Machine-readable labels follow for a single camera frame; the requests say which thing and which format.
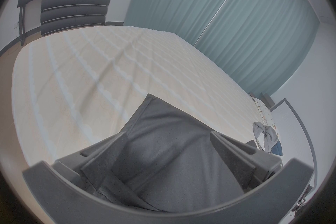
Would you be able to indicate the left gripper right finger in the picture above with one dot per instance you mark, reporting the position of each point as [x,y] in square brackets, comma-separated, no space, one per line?
[244,162]

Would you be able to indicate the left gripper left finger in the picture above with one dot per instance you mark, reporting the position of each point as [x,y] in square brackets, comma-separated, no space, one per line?
[102,160]

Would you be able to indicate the black polo shirt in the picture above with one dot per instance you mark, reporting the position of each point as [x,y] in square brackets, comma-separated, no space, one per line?
[168,144]

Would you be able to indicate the pile of clothes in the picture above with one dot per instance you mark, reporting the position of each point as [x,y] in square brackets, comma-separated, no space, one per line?
[269,136]

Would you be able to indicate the bed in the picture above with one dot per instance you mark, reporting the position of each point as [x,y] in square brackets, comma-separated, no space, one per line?
[105,73]

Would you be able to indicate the white printed pillow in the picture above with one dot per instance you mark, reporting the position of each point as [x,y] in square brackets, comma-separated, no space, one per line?
[265,112]

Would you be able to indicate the grey bedside table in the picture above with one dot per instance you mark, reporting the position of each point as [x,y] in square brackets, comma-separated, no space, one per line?
[266,99]

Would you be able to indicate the black chest of drawers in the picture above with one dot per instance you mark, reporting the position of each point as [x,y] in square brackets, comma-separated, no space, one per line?
[73,14]

